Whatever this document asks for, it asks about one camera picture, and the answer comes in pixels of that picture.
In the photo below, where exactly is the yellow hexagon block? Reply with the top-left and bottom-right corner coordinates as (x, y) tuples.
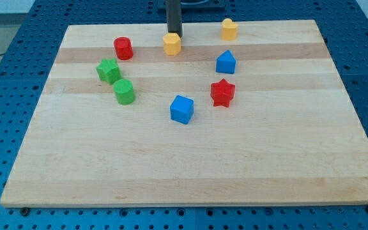
(162, 33), (181, 56)

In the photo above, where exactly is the yellow heart block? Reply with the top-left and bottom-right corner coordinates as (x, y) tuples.
(221, 18), (238, 41)

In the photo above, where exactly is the blue cube block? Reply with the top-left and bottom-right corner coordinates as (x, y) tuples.
(170, 95), (194, 125)

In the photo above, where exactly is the red star block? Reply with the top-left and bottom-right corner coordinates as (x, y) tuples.
(210, 79), (236, 107)

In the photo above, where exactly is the wooden board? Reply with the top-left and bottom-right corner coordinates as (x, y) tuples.
(0, 20), (368, 208)

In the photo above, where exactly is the blue triangle block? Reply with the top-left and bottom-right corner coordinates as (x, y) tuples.
(215, 50), (236, 74)

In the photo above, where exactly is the green cylinder block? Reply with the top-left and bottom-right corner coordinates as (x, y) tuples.
(113, 79), (135, 105)

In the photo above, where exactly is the green star block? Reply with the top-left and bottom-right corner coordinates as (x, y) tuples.
(96, 58), (122, 85)

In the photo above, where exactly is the red cylinder block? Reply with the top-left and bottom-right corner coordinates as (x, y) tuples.
(114, 37), (134, 60)

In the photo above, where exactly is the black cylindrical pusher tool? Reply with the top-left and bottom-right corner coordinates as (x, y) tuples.
(165, 0), (183, 38)

